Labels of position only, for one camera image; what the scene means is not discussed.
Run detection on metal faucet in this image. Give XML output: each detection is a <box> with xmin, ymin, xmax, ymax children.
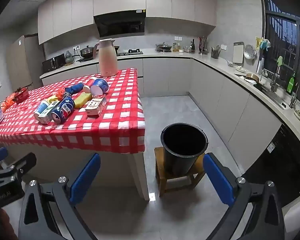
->
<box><xmin>270</xmin><ymin>65</ymin><xmax>282</xmax><ymax>92</ymax></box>

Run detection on person's left hand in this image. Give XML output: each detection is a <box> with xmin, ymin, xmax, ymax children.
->
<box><xmin>0</xmin><ymin>209</ymin><xmax>18</xmax><ymax>240</ymax></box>

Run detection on white cutting board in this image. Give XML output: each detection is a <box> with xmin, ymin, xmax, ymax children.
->
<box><xmin>232</xmin><ymin>42</ymin><xmax>245</xmax><ymax>64</ymax></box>

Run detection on blue soda can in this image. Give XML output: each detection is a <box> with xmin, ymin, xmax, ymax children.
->
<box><xmin>51</xmin><ymin>97</ymin><xmax>75</xmax><ymax>123</ymax></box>

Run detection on wooden stool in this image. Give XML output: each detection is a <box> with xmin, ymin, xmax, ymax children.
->
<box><xmin>154</xmin><ymin>146</ymin><xmax>207</xmax><ymax>197</ymax></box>

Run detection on small patterned paper cup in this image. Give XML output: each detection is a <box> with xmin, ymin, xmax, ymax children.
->
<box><xmin>34</xmin><ymin>100</ymin><xmax>50</xmax><ymax>120</ymax></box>

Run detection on metal colander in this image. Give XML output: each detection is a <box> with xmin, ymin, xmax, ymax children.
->
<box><xmin>243</xmin><ymin>44</ymin><xmax>256</xmax><ymax>60</ymax></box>

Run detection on hanging cleaning cloths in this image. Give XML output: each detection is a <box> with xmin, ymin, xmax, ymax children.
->
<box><xmin>255</xmin><ymin>37</ymin><xmax>272</xmax><ymax>51</ymax></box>

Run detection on wok with glass lid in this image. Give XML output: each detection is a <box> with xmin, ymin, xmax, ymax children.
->
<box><xmin>155</xmin><ymin>42</ymin><xmax>173</xmax><ymax>53</ymax></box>

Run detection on golden bowl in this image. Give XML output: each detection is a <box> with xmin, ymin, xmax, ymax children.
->
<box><xmin>245</xmin><ymin>72</ymin><xmax>260</xmax><ymax>85</ymax></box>

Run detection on green bottle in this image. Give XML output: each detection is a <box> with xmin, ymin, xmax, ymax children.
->
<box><xmin>286</xmin><ymin>71</ymin><xmax>297</xmax><ymax>95</ymax></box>

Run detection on white cardboard box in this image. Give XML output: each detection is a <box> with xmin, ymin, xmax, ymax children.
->
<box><xmin>85</xmin><ymin>95</ymin><xmax>107</xmax><ymax>118</ymax></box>

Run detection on orange mesh bag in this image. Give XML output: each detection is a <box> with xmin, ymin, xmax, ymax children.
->
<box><xmin>1</xmin><ymin>92</ymin><xmax>17</xmax><ymax>111</ymax></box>

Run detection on steel sink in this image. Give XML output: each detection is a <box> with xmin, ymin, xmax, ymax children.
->
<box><xmin>259</xmin><ymin>67</ymin><xmax>290</xmax><ymax>109</ymax></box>

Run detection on black pot with lid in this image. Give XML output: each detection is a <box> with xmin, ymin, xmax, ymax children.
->
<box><xmin>79</xmin><ymin>45</ymin><xmax>95</xmax><ymax>58</ymax></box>

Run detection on blue cloth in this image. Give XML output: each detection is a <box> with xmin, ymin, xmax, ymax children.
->
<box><xmin>65</xmin><ymin>84</ymin><xmax>84</xmax><ymax>96</ymax></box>

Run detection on black range hood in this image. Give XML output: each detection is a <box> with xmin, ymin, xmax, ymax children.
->
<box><xmin>93</xmin><ymin>9</ymin><xmax>147</xmax><ymax>38</ymax></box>

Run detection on red checkered tablecloth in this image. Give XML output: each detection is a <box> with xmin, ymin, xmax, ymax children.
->
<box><xmin>0</xmin><ymin>67</ymin><xmax>146</xmax><ymax>155</ymax></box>

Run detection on red box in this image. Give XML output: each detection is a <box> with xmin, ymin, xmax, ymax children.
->
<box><xmin>12</xmin><ymin>87</ymin><xmax>29</xmax><ymax>104</ymax></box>

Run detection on red paper cup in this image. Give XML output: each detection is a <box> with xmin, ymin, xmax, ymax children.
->
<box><xmin>83</xmin><ymin>77</ymin><xmax>97</xmax><ymax>93</ymax></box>

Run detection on yellow sponge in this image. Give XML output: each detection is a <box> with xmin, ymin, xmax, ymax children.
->
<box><xmin>74</xmin><ymin>92</ymin><xmax>92</xmax><ymax>110</ymax></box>

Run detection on green white milk carton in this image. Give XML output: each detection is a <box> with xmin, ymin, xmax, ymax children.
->
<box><xmin>39</xmin><ymin>101</ymin><xmax>60</xmax><ymax>125</ymax></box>

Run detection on pink thermos jug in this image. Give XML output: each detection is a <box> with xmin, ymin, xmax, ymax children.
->
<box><xmin>93</xmin><ymin>38</ymin><xmax>119</xmax><ymax>77</ymax></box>

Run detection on black gas stove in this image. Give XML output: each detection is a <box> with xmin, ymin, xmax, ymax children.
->
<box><xmin>116</xmin><ymin>49</ymin><xmax>143</xmax><ymax>56</ymax></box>

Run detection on black microwave oven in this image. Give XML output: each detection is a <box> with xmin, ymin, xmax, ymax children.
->
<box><xmin>42</xmin><ymin>53</ymin><xmax>66</xmax><ymax>73</ymax></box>

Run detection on dark window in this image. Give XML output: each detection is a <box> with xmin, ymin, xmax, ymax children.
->
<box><xmin>259</xmin><ymin>0</ymin><xmax>300</xmax><ymax>98</ymax></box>

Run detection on blue paper cup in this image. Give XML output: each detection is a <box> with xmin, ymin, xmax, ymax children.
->
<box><xmin>89</xmin><ymin>78</ymin><xmax>109</xmax><ymax>95</ymax></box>

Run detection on black built-in dishwasher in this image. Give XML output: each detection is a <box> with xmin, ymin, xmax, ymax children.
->
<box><xmin>241</xmin><ymin>122</ymin><xmax>300</xmax><ymax>208</ymax></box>

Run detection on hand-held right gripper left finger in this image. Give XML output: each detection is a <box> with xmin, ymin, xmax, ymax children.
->
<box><xmin>18</xmin><ymin>152</ymin><xmax>102</xmax><ymax>240</ymax></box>

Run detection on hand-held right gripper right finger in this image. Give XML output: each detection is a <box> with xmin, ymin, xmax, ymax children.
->
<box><xmin>202</xmin><ymin>152</ymin><xmax>287</xmax><ymax>240</ymax></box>

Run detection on grey base cabinets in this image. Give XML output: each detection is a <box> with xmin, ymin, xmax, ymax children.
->
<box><xmin>41</xmin><ymin>56</ymin><xmax>283</xmax><ymax>173</ymax></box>

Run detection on black bucket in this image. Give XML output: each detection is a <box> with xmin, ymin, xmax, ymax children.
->
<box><xmin>160</xmin><ymin>123</ymin><xmax>208</xmax><ymax>176</ymax></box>

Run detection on kitchen tool rack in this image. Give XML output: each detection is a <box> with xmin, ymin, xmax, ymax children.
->
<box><xmin>199</xmin><ymin>36</ymin><xmax>208</xmax><ymax>55</ymax></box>

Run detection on dark utensil holder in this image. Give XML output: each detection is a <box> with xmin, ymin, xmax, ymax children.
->
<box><xmin>210</xmin><ymin>45</ymin><xmax>221</xmax><ymax>60</ymax></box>

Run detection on grey refrigerator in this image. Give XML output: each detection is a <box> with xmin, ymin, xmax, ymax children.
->
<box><xmin>6</xmin><ymin>34</ymin><xmax>44</xmax><ymax>90</ymax></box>

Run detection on grey wall cabinets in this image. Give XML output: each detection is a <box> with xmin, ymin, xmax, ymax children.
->
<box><xmin>37</xmin><ymin>0</ymin><xmax>218</xmax><ymax>45</ymax></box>

